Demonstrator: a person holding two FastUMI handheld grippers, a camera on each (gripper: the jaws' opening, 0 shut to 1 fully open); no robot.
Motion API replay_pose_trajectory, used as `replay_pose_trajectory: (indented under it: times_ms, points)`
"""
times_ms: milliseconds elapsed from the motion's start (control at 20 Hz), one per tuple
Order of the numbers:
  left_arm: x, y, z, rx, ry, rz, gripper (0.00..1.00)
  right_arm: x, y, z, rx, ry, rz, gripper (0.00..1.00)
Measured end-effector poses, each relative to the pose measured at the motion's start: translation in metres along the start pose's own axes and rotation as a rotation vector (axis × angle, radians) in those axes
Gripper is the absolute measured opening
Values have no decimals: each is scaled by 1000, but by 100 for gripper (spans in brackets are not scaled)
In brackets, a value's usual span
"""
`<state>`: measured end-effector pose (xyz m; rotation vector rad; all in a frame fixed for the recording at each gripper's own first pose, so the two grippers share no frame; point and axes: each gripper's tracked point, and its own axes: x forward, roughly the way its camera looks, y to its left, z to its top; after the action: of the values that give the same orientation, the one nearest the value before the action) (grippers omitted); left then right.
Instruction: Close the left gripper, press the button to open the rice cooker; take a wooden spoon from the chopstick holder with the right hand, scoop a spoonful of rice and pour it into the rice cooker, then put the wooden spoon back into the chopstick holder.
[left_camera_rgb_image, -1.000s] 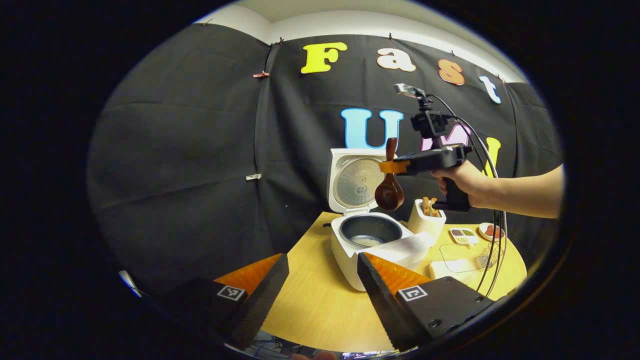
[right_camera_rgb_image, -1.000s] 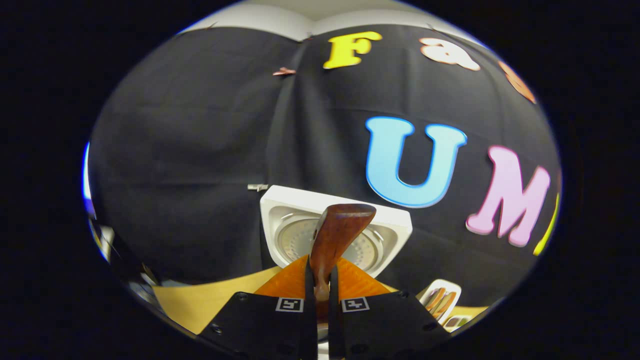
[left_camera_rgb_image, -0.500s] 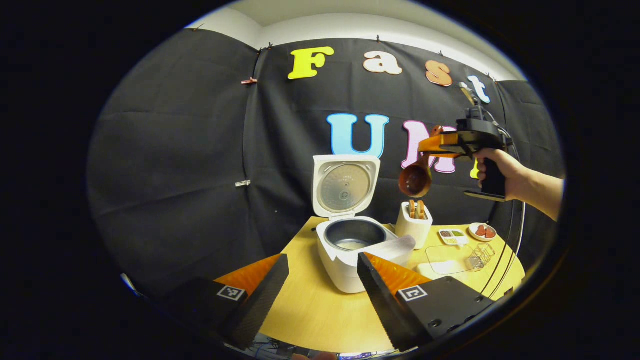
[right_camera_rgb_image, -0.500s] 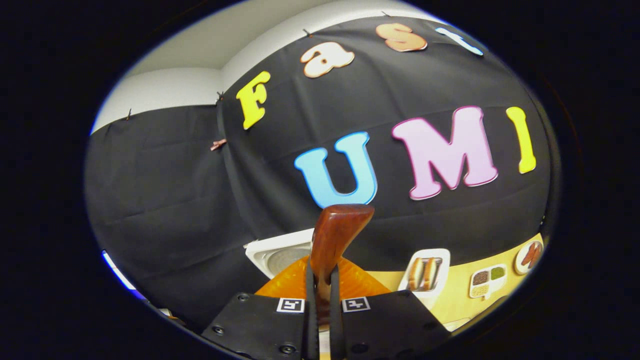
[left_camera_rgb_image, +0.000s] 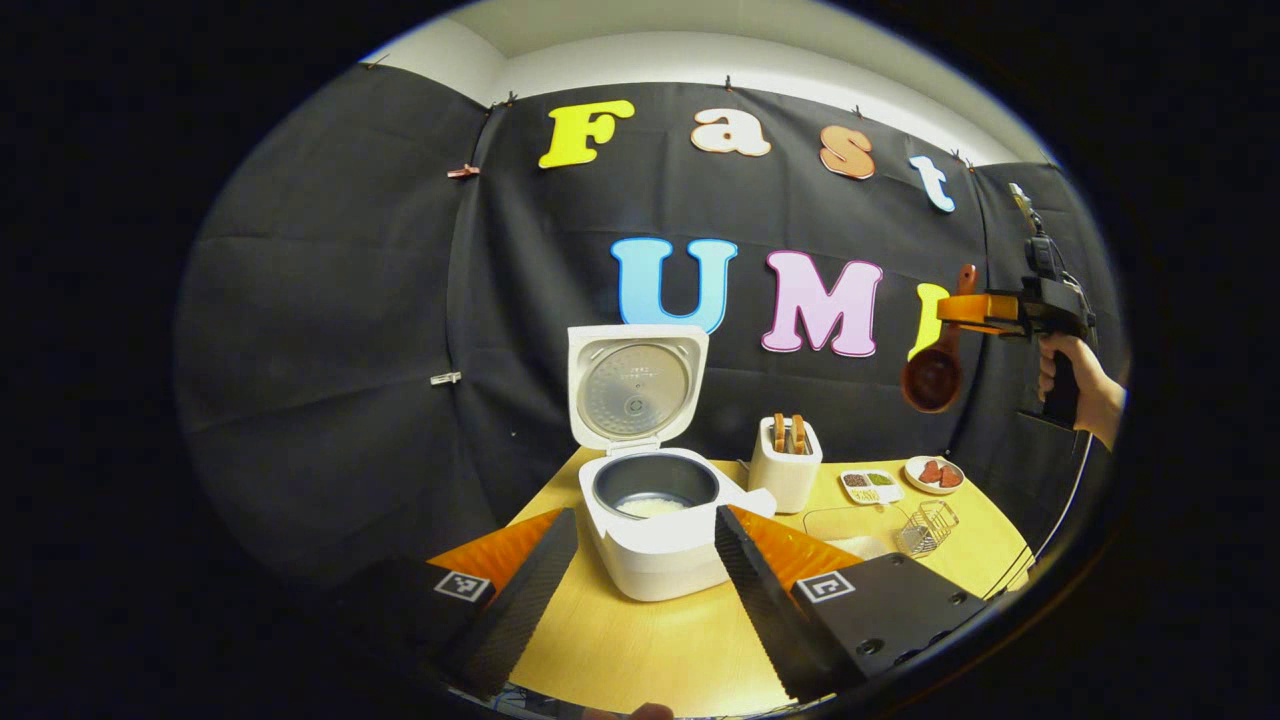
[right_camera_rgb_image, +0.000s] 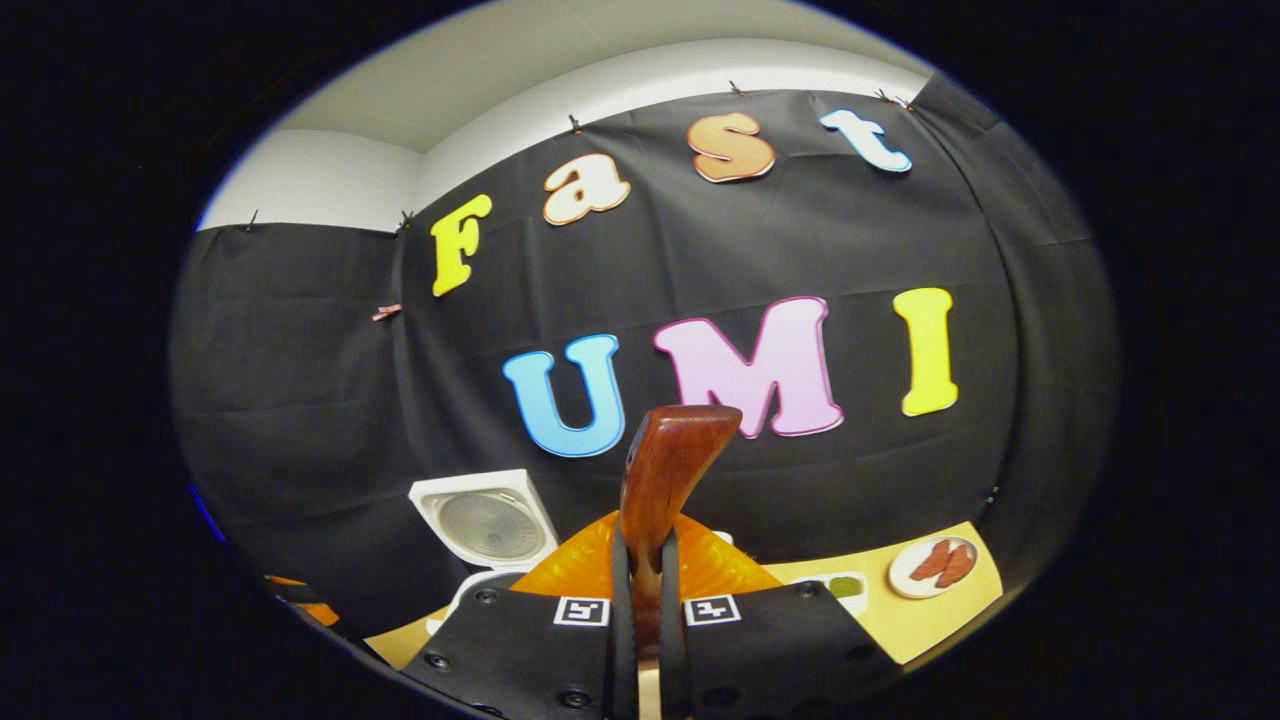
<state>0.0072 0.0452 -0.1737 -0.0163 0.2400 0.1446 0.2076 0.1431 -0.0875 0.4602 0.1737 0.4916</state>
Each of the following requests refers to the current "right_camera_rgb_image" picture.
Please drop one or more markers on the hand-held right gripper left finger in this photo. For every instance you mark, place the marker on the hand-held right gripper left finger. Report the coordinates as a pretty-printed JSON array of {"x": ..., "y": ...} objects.
[{"x": 540, "y": 655}]

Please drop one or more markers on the round white plate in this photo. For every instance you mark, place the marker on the round white plate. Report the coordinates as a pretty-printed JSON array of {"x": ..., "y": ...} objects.
[{"x": 905, "y": 585}]

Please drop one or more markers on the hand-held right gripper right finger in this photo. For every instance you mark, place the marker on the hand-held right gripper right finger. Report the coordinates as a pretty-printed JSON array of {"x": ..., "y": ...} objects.
[{"x": 770, "y": 655}]

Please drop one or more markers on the white rice cooker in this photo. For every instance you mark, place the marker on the white rice cooker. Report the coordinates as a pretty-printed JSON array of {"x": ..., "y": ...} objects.
[{"x": 490, "y": 525}]

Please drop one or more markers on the brown wooden spoon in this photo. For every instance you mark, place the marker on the brown wooden spoon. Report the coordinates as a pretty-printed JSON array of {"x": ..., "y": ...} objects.
[{"x": 665, "y": 470}]

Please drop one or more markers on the green mung beans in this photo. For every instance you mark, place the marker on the green mung beans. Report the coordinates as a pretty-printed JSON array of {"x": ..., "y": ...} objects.
[{"x": 845, "y": 588}]

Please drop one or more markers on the pink clip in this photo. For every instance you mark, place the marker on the pink clip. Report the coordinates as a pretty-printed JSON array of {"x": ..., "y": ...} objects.
[{"x": 387, "y": 312}]

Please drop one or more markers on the white divided dish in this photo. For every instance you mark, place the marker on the white divided dish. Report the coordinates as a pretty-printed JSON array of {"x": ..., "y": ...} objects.
[{"x": 855, "y": 603}]

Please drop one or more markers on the red meat slice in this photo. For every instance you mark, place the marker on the red meat slice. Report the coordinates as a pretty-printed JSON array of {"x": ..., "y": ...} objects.
[
  {"x": 957, "y": 567},
  {"x": 930, "y": 560}
]

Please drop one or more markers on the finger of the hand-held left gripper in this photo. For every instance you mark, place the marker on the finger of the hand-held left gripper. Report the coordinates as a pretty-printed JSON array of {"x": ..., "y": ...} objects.
[
  {"x": 295, "y": 590},
  {"x": 320, "y": 615}
]

